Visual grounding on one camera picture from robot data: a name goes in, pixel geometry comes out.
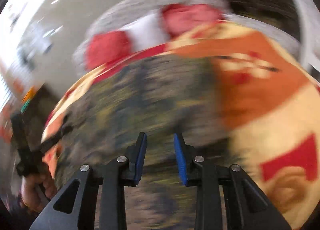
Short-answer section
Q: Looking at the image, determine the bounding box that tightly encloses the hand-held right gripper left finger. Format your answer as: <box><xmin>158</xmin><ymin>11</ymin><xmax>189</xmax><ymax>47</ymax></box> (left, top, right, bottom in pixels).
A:
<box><xmin>30</xmin><ymin>132</ymin><xmax>148</xmax><ymax>230</ymax></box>

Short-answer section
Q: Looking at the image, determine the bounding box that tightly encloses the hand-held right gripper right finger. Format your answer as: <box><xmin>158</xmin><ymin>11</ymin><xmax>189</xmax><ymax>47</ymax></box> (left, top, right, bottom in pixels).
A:
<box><xmin>174</xmin><ymin>134</ymin><xmax>292</xmax><ymax>230</ymax></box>

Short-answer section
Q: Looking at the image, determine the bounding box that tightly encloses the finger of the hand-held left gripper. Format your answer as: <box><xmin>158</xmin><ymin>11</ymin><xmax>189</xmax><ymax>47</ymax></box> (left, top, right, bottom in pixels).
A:
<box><xmin>40</xmin><ymin>125</ymin><xmax>73</xmax><ymax>154</ymax></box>

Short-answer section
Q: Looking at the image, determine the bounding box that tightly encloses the dark yellow patterned garment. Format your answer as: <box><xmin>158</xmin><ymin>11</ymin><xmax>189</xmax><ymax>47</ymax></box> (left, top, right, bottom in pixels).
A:
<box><xmin>54</xmin><ymin>53</ymin><xmax>240</xmax><ymax>230</ymax></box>

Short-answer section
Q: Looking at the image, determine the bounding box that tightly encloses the person's left hand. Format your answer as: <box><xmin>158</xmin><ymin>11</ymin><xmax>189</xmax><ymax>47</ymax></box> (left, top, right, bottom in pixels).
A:
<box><xmin>20</xmin><ymin>170</ymin><xmax>58</xmax><ymax>212</ymax></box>

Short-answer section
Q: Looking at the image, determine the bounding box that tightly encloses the dark desk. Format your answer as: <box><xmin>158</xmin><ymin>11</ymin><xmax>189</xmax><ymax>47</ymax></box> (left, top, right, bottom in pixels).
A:
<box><xmin>24</xmin><ymin>85</ymin><xmax>59</xmax><ymax>127</ymax></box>

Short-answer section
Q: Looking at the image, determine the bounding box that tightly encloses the green object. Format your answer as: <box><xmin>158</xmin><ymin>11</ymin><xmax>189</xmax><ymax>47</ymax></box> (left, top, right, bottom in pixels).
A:
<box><xmin>20</xmin><ymin>101</ymin><xmax>32</xmax><ymax>114</ymax></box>

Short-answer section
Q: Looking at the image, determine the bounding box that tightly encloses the orange object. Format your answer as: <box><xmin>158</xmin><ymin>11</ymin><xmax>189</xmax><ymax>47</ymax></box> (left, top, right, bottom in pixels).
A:
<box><xmin>22</xmin><ymin>86</ymin><xmax>37</xmax><ymax>103</ymax></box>

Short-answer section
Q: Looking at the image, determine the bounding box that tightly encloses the floral printed blanket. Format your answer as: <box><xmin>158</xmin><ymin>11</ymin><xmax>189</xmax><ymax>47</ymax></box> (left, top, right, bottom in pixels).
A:
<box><xmin>41</xmin><ymin>20</ymin><xmax>320</xmax><ymax>230</ymax></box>

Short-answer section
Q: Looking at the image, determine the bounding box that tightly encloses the red pillow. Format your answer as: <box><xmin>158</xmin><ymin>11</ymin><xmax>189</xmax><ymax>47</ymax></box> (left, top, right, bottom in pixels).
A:
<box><xmin>85</xmin><ymin>30</ymin><xmax>133</xmax><ymax>70</ymax></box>
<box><xmin>161</xmin><ymin>3</ymin><xmax>223</xmax><ymax>38</ymax></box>

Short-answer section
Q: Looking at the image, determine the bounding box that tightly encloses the white pillow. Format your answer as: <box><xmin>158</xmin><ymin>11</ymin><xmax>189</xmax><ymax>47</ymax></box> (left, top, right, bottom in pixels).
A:
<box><xmin>120</xmin><ymin>13</ymin><xmax>171</xmax><ymax>53</ymax></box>

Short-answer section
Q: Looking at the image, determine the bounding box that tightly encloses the grey patterned cloth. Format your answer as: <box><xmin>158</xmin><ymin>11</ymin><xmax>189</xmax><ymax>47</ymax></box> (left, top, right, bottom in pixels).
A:
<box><xmin>72</xmin><ymin>0</ymin><xmax>232</xmax><ymax>76</ymax></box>

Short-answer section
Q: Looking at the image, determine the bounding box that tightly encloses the dark furniture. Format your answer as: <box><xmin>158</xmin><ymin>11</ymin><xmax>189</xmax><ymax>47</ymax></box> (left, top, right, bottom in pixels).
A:
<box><xmin>209</xmin><ymin>0</ymin><xmax>301</xmax><ymax>41</ymax></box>

